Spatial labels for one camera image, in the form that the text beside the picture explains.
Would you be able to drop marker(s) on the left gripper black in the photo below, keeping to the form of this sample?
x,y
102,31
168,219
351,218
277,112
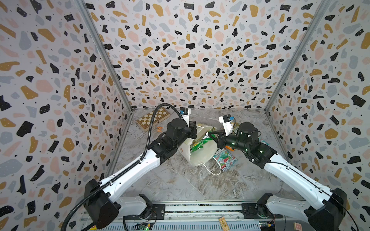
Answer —
x,y
192,129

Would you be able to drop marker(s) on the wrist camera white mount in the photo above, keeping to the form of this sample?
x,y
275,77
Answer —
x,y
185,113
228,123

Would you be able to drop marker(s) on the green circuit board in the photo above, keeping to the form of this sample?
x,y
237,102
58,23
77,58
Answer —
x,y
143,227

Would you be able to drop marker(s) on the red label tag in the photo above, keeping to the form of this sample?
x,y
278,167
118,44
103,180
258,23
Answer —
x,y
297,226

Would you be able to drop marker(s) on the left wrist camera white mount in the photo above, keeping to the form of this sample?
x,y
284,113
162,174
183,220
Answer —
x,y
185,113

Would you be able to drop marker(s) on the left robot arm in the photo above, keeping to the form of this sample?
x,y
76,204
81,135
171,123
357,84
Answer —
x,y
104,198

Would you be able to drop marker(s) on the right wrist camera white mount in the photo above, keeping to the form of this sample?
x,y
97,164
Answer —
x,y
228,123

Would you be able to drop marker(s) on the green Fox's candy bag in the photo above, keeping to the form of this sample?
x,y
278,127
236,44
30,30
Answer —
x,y
202,143

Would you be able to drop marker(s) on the wooden tag on rail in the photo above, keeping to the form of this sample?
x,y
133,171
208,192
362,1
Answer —
x,y
223,224

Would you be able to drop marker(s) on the white paper bag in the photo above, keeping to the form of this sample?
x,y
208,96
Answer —
x,y
200,150

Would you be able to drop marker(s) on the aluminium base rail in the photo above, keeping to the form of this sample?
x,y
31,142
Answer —
x,y
204,216

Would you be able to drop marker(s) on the teal pink Fox's candy bag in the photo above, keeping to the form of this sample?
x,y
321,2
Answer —
x,y
225,159

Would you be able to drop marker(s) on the teal mint Fox's candy bag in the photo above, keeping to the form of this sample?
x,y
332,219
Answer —
x,y
264,142

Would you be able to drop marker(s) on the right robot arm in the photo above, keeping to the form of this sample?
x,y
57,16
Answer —
x,y
321,207

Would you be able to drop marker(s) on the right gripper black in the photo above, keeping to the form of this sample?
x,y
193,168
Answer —
x,y
221,141

